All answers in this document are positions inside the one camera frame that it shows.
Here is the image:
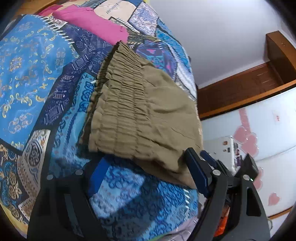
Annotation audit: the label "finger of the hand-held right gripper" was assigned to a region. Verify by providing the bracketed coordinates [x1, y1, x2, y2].
[200, 150, 226, 176]
[240, 153, 259, 181]

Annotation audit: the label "blue patchwork printed blanket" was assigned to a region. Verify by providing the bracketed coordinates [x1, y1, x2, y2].
[0, 0, 204, 240]

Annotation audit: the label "pink garment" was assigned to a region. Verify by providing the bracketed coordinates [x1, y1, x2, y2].
[38, 5, 130, 45]

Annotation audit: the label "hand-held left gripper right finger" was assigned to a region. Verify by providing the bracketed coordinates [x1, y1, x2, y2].
[184, 148, 271, 241]

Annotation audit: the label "khaki pants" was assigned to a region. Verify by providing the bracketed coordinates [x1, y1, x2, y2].
[78, 42, 204, 189]

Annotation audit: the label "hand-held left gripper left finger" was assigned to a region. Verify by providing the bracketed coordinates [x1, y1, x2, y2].
[27, 159, 110, 241]

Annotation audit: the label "white wardrobe with pink hearts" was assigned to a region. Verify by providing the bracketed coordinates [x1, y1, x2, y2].
[200, 85, 296, 219]

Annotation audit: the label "brown wooden cabinet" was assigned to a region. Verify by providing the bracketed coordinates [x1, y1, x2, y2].
[265, 31, 296, 85]

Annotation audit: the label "white refrigerator with magnets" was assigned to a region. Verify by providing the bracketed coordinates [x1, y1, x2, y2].
[203, 136, 244, 173]

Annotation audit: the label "grey cloth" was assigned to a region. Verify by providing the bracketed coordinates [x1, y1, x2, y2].
[159, 214, 200, 241]

